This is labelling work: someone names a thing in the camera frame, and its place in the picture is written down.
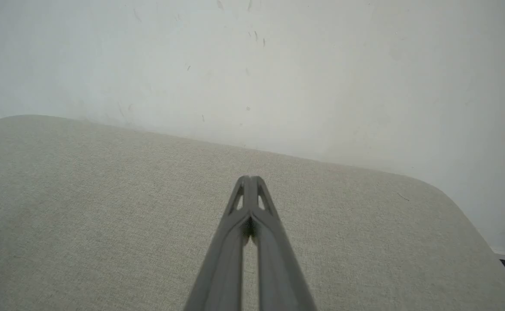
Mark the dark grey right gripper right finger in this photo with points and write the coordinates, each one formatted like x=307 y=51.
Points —
x=278 y=268

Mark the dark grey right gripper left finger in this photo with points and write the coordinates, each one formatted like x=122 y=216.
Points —
x=222 y=263

